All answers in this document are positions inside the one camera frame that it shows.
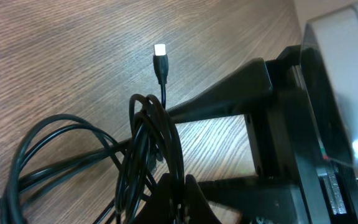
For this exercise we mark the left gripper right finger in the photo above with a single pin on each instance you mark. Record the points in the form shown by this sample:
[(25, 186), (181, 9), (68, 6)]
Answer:
[(196, 207)]

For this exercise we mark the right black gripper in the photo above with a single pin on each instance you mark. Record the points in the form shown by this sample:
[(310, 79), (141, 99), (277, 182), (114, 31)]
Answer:
[(299, 144)]

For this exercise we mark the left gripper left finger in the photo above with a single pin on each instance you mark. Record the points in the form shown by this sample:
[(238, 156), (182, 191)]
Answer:
[(159, 207)]

